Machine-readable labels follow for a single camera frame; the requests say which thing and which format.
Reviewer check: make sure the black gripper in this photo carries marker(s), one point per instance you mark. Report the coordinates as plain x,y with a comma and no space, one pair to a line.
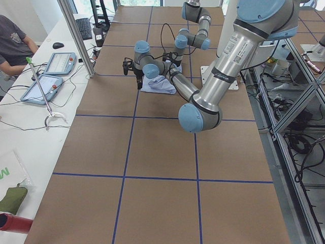
174,59
138,73

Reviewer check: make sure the blue striped button shirt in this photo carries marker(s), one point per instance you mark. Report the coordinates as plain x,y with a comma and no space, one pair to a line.
159,84

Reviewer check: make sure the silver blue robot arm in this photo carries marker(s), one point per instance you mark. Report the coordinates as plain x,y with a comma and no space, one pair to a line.
256,22
191,12

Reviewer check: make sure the black keyboard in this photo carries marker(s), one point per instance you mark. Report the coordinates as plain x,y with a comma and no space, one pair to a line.
84,28

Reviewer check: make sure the far blue teach pendant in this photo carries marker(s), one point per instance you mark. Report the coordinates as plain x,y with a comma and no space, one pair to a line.
60,63

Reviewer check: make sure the black computer mouse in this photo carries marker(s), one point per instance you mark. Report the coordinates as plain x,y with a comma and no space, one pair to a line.
57,45

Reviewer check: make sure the reacher grabber tool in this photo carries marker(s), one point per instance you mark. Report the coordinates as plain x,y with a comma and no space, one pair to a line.
52,114

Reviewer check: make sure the seated person in grey shirt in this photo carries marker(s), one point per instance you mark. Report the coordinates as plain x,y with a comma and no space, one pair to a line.
16,46

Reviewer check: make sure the green fabric pouch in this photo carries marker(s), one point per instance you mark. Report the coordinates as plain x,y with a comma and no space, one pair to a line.
13,199

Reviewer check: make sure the red cylinder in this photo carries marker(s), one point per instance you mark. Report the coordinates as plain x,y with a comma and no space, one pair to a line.
13,223

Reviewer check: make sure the aluminium frame post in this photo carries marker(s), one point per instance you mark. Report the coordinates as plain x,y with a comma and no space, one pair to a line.
70,20

